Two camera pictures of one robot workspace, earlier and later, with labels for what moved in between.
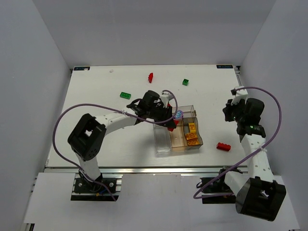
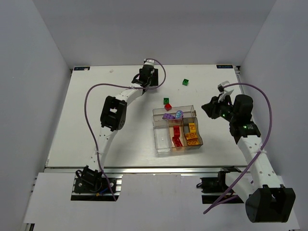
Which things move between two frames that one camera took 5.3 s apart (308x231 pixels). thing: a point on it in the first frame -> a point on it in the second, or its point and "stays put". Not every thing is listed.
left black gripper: (167, 115) -> (146, 78)
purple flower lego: (179, 114) stays put
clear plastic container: (162, 140) stays put
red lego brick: (176, 121) -> (176, 131)
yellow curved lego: (192, 128) stays put
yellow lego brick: (193, 142) stays put
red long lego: (223, 146) -> (176, 140)
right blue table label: (224, 66) stays put
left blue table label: (81, 68) stays put
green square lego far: (185, 82) stays put
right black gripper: (231, 109) -> (214, 109)
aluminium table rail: (142, 170) stays put
